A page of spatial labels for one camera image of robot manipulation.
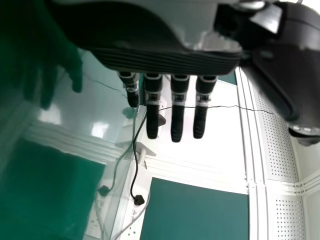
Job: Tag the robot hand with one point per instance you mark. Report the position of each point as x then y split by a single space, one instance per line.
155 32

